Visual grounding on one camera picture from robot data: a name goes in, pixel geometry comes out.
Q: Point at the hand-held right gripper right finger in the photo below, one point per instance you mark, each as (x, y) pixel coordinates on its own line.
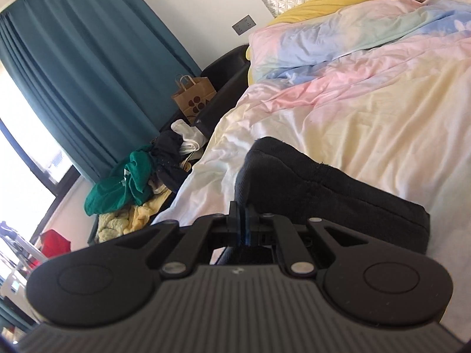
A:
(250, 228)

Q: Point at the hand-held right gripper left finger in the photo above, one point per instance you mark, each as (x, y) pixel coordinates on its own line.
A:
(235, 224)

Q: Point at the black pants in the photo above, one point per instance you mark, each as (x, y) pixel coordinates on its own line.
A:
(331, 198)

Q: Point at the dark garment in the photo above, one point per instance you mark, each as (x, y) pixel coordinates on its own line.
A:
(169, 165)

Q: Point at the white cloth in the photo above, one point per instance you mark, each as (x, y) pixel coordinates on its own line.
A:
(187, 132)

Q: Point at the yellow knit blanket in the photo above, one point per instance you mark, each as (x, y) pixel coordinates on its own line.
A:
(117, 224)

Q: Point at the green garment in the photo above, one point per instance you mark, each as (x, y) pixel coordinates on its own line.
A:
(110, 191)

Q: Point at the brown paper bag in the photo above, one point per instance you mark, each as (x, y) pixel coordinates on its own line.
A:
(195, 99)

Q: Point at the black armchair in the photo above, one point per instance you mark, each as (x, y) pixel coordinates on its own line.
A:
(228, 70)

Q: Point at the pastel duvet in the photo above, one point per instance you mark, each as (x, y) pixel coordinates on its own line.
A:
(368, 99)

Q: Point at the red bag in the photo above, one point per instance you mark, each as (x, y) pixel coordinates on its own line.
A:
(55, 244)

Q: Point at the teal curtain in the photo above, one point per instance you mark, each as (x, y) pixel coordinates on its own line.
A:
(92, 62)

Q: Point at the window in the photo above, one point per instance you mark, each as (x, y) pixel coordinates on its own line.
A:
(22, 154)

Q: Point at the grey wall socket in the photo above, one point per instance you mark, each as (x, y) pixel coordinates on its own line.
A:
(244, 25)

